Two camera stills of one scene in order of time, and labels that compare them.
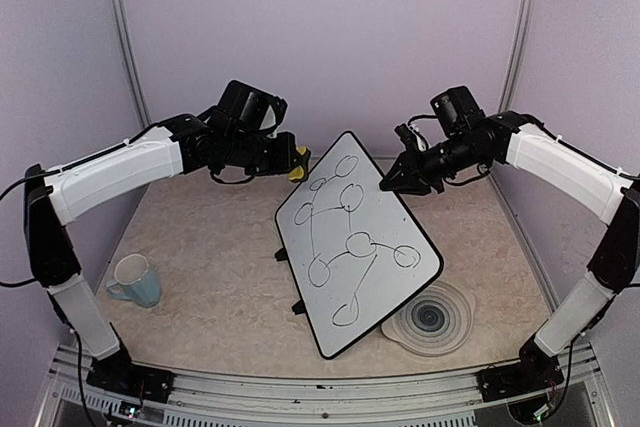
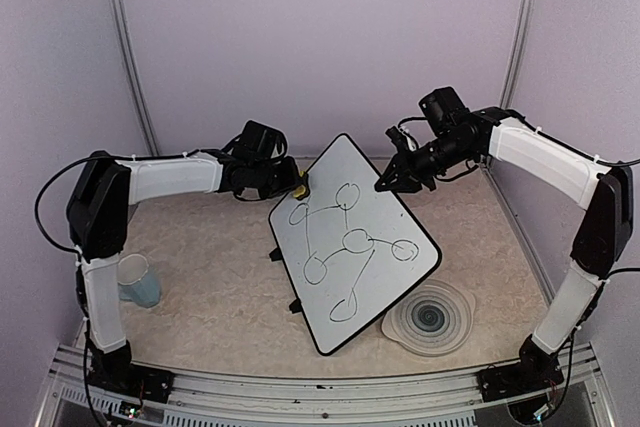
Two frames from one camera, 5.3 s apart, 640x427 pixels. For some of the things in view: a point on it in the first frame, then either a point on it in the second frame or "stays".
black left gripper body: x=245 y=150 to x=272 y=182
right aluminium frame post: x=522 y=27 stays
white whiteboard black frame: x=356 y=245 stays
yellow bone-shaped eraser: x=300 y=174 to x=301 y=189
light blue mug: x=135 y=280 stays
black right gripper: x=398 y=184 stays
